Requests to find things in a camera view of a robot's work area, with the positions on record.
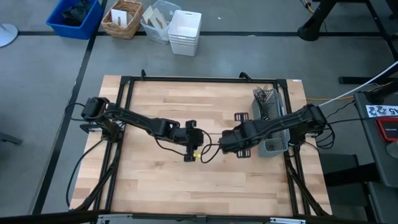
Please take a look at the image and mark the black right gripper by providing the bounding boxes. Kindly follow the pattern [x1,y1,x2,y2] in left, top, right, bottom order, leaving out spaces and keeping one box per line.
[218,112,261,154]

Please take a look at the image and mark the grey plastic cutlery basket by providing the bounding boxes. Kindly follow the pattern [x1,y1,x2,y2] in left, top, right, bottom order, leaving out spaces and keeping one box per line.
[251,87,292,158]

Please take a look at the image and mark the white stacked plastic bins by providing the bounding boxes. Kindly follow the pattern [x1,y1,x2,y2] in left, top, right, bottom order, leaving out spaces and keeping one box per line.
[168,9,202,57]

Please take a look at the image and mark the black bench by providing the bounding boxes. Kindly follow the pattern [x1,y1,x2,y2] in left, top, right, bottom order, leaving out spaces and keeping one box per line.
[320,154,398,224]

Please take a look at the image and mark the beige card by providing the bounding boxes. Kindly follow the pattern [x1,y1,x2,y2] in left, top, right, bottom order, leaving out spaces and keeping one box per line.
[148,8,169,30]
[141,5,155,21]

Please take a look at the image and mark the wicker basket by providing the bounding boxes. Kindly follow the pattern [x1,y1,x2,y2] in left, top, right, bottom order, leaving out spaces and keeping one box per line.
[101,0,144,40]

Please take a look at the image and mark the black stand base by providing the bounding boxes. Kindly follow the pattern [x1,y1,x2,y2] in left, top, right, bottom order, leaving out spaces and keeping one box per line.
[297,0,340,42]

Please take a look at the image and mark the grey cart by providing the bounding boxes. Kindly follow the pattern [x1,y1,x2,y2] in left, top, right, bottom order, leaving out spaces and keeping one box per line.
[353,81,398,189]

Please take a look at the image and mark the clear plastic bin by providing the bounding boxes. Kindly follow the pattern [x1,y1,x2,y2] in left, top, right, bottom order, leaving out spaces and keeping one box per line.
[139,0,182,45]

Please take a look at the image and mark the white card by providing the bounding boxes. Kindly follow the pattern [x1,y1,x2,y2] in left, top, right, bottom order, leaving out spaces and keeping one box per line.
[110,8,129,27]

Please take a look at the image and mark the white printed label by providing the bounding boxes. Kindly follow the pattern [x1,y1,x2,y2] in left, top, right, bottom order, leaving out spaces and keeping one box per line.
[365,105,398,119]

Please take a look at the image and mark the red and black device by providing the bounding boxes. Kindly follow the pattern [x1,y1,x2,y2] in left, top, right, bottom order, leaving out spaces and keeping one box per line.
[374,116,398,142]

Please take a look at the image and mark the blue plastic bin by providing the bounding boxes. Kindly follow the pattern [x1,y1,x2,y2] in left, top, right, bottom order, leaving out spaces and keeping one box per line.
[45,0,105,40]

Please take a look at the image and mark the black cloth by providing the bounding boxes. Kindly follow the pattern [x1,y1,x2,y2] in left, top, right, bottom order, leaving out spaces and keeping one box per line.
[61,0,96,27]

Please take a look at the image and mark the black floor object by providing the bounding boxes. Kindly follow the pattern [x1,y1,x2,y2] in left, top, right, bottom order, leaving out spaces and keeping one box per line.
[0,132,24,146]

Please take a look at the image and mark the grey round floor base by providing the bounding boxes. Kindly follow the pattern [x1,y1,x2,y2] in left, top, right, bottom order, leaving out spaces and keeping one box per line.
[0,23,19,49]

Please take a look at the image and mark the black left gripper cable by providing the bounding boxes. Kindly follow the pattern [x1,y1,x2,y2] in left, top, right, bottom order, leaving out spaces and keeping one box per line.
[154,129,213,156]

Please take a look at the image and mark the black arm base cable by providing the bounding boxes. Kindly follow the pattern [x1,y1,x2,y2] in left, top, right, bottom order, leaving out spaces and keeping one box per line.
[65,138,105,208]
[310,123,336,150]

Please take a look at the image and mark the yellow floor cable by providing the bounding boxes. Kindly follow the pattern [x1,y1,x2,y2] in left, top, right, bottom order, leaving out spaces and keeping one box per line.
[306,96,354,102]

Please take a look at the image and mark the black floor rail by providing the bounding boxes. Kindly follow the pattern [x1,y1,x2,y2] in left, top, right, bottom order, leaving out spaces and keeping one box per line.
[338,76,398,85]

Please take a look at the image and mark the yellow hanging cable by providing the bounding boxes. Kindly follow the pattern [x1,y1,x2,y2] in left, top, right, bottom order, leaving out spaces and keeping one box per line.
[300,0,313,14]

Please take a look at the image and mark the white cable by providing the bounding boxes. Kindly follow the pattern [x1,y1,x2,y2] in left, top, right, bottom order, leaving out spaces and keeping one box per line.
[318,60,398,107]

